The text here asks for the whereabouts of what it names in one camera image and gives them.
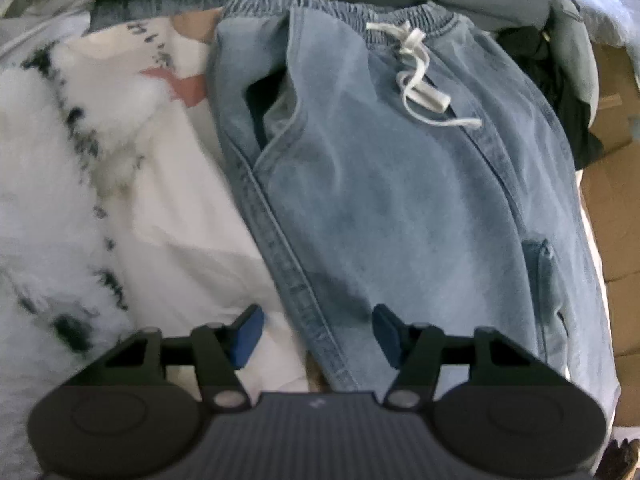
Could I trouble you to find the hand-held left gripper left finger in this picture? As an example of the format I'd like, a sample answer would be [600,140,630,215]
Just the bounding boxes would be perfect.
[102,304,265,413]

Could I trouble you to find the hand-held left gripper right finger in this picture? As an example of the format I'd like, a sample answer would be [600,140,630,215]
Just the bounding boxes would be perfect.
[372,304,538,413]

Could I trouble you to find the blue denim pants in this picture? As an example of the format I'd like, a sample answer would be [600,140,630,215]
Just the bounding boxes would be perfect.
[205,0,623,411]

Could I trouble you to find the white printed bed sheet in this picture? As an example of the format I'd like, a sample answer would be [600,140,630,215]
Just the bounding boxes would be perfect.
[85,15,311,396]

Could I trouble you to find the white fluffy spotted blanket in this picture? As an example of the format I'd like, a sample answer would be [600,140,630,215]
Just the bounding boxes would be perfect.
[0,40,168,480]

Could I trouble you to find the large brown cardboard box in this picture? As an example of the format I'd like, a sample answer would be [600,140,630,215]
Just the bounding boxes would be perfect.
[575,42,640,431]

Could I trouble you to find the black garment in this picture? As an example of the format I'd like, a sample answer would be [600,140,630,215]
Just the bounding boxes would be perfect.
[495,25,606,171]

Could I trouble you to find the grey neck pillow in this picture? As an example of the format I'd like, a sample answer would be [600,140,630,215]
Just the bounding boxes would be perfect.
[547,0,601,131]

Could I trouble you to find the white crumpled cloth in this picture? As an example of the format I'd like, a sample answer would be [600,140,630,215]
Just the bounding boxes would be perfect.
[0,0,96,56]

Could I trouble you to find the white plastic bag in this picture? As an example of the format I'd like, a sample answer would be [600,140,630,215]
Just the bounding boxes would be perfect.
[570,0,640,51]

